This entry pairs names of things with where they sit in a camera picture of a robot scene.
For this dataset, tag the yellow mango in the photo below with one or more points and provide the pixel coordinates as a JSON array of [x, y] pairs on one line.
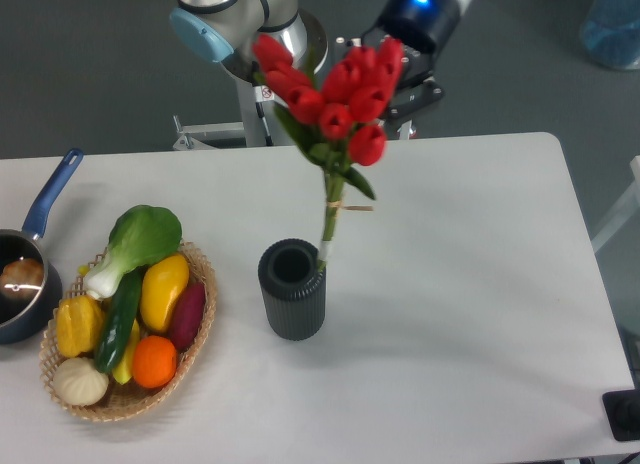
[[163, 283]]

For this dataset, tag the dark grey ribbed vase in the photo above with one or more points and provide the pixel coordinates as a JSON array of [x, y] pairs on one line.
[[293, 290]]

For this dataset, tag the orange fruit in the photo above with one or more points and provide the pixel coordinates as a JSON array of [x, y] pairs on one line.
[[154, 362]]

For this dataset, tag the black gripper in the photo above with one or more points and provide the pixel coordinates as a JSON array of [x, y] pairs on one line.
[[423, 27]]

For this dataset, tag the white steamed bun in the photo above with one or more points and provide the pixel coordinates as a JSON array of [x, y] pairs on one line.
[[77, 382]]

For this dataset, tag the blue translucent container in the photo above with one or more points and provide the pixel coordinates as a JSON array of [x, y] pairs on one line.
[[610, 33]]

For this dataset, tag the yellow banana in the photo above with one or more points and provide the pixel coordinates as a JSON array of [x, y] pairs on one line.
[[122, 372]]

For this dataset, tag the white frame at right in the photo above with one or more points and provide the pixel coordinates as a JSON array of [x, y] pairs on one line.
[[619, 213]]

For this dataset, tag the green bok choy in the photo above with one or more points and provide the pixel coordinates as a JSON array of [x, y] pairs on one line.
[[142, 236]]

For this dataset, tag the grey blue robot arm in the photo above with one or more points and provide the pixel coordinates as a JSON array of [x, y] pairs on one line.
[[223, 31]]

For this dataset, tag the woven wicker basket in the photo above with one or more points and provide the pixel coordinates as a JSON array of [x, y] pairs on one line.
[[126, 401]]

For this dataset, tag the black device at edge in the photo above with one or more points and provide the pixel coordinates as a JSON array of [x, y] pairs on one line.
[[622, 410]]

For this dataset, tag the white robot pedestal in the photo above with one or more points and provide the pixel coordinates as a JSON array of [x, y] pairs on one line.
[[258, 126]]

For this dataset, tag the blue handled saucepan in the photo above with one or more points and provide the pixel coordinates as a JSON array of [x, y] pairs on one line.
[[23, 318]]

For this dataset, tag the red tulip bouquet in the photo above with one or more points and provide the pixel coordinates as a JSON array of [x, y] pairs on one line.
[[335, 125]]

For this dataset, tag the yellow bell pepper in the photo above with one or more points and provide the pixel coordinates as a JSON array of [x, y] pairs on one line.
[[79, 323]]

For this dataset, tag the green cucumber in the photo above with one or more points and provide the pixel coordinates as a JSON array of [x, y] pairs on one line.
[[118, 323]]

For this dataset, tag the purple sweet potato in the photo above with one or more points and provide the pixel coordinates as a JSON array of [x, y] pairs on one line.
[[187, 316]]

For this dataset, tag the brown bread in pan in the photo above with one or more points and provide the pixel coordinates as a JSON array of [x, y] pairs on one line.
[[22, 279]]

